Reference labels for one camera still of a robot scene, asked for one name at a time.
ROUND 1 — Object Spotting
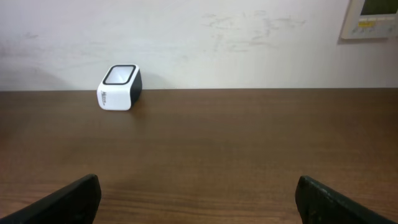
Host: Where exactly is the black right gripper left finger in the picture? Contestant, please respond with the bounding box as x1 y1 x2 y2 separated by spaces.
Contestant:
1 174 101 224

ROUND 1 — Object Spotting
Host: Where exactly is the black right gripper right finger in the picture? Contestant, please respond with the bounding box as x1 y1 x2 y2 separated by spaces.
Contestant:
295 175 396 224

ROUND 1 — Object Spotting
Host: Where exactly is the white barcode scanner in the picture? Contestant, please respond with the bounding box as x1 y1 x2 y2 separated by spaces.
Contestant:
96 64 142 111

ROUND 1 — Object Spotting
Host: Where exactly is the beige wall control panel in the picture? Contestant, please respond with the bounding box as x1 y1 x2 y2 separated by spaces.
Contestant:
340 0 397 40

